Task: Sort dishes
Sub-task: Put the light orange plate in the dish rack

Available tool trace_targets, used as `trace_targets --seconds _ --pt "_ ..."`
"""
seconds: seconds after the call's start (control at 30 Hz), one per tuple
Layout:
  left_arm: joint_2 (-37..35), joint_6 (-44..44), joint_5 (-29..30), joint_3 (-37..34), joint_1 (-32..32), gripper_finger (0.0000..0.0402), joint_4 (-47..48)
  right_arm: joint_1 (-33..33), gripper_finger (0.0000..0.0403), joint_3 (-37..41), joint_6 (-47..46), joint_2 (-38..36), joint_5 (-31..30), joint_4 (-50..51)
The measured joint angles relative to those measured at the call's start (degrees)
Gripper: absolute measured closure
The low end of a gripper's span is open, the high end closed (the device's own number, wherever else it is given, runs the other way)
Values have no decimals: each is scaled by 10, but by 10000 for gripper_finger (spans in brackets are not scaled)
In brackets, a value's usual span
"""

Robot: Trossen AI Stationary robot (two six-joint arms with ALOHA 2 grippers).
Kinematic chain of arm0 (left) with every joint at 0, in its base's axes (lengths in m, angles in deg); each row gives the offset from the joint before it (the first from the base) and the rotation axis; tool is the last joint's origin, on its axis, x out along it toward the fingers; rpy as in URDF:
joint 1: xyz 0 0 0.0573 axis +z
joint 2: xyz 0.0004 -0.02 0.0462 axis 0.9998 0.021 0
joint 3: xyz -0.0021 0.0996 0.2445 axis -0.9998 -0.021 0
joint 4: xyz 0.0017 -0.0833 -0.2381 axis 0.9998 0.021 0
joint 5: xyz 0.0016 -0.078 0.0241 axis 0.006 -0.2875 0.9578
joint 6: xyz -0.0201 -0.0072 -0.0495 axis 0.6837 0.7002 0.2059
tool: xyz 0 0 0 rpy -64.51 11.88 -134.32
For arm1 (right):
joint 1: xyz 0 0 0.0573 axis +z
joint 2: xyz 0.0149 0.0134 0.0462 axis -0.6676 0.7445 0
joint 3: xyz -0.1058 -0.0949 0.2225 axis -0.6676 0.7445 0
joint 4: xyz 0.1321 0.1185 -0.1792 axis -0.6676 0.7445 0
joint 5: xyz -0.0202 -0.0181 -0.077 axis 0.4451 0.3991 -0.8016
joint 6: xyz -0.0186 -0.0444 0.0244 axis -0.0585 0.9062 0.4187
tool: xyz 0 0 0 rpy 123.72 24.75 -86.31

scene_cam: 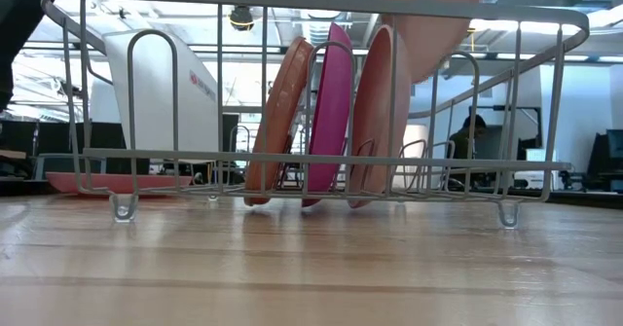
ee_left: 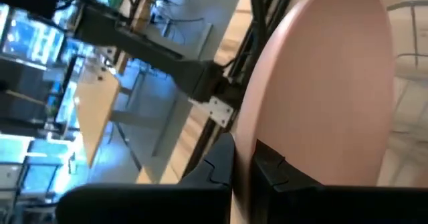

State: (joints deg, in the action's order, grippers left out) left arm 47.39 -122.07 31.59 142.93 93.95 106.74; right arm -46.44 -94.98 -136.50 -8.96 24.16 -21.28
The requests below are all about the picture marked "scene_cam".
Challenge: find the black overhead camera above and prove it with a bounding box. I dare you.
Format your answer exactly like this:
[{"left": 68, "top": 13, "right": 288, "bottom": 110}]
[{"left": 228, "top": 4, "right": 256, "bottom": 32}]

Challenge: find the orange round plate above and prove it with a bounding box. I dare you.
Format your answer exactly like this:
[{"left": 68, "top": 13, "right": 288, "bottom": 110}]
[{"left": 242, "top": 36, "right": 315, "bottom": 207}]

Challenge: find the small white box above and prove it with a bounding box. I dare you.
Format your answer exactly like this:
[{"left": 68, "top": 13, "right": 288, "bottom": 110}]
[{"left": 524, "top": 147, "right": 559, "bottom": 163}]

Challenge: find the white cylindrical tank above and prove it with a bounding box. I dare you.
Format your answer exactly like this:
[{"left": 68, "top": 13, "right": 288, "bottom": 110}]
[{"left": 89, "top": 77, "right": 122, "bottom": 124}]

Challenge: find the black office partition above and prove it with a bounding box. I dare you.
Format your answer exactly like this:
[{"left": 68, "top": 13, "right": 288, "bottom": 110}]
[{"left": 0, "top": 118, "right": 152, "bottom": 176}]

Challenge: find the person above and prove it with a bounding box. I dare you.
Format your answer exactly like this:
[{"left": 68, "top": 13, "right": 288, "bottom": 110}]
[{"left": 446, "top": 114, "right": 489, "bottom": 184}]

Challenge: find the grey storage box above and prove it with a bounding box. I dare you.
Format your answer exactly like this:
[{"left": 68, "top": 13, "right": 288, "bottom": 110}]
[{"left": 31, "top": 152, "right": 108, "bottom": 182}]

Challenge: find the grey wire dish rack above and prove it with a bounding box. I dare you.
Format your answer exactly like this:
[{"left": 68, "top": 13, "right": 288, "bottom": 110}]
[{"left": 41, "top": 0, "right": 590, "bottom": 230}]

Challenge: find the magenta round plate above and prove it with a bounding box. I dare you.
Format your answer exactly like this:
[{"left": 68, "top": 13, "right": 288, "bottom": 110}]
[{"left": 301, "top": 21, "right": 354, "bottom": 209}]

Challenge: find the translucent white cutlery holder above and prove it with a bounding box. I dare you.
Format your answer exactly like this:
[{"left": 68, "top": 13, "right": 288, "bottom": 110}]
[{"left": 103, "top": 27, "right": 221, "bottom": 154}]

